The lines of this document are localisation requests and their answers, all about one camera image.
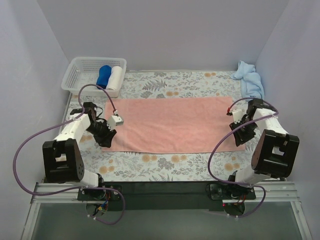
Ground pink towel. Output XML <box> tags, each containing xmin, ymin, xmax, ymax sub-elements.
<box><xmin>102</xmin><ymin>96</ymin><xmax>233</xmax><ymax>154</ymax></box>

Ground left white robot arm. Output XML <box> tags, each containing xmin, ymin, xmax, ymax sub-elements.
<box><xmin>42</xmin><ymin>102</ymin><xmax>124</xmax><ymax>188</ymax></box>

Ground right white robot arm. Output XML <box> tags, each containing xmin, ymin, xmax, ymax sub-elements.
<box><xmin>226</xmin><ymin>98</ymin><xmax>300</xmax><ymax>188</ymax></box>

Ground light blue crumpled towel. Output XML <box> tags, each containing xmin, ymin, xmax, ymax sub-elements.
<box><xmin>230</xmin><ymin>60</ymin><xmax>265</xmax><ymax>100</ymax></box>

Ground white rolled towel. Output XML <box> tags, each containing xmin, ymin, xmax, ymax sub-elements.
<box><xmin>106</xmin><ymin>66</ymin><xmax>123</xmax><ymax>91</ymax></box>

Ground blue rolled towel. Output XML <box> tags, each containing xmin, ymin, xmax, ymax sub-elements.
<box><xmin>96</xmin><ymin>65</ymin><xmax>112</xmax><ymax>89</ymax></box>

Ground white plastic basket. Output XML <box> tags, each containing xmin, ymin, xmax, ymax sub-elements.
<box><xmin>61</xmin><ymin>56</ymin><xmax>127</xmax><ymax>98</ymax></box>

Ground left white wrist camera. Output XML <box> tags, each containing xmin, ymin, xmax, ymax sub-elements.
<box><xmin>107</xmin><ymin>114</ymin><xmax>124</xmax><ymax>130</ymax></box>

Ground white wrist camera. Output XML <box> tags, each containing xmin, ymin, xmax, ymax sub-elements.
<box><xmin>226</xmin><ymin>107</ymin><xmax>244</xmax><ymax>124</ymax></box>
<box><xmin>107</xmin><ymin>114</ymin><xmax>124</xmax><ymax>130</ymax></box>

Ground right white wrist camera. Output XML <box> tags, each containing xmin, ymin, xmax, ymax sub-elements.
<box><xmin>226</xmin><ymin>107</ymin><xmax>244</xmax><ymax>124</ymax></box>

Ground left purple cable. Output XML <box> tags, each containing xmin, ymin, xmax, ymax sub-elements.
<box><xmin>12</xmin><ymin>84</ymin><xmax>126</xmax><ymax>226</ymax></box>

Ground purple cable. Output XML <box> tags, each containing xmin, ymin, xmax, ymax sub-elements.
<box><xmin>12</xmin><ymin>84</ymin><xmax>126</xmax><ymax>226</ymax></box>
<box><xmin>207</xmin><ymin>97</ymin><xmax>280</xmax><ymax>218</ymax></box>

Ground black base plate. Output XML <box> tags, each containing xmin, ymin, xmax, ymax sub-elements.
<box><xmin>77</xmin><ymin>181</ymin><xmax>256</xmax><ymax>212</ymax></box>

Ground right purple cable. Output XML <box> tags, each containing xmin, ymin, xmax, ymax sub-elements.
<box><xmin>207</xmin><ymin>97</ymin><xmax>280</xmax><ymax>218</ymax></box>

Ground aluminium rail frame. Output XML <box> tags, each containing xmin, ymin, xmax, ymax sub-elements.
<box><xmin>22</xmin><ymin>181</ymin><xmax>312</xmax><ymax>240</ymax></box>

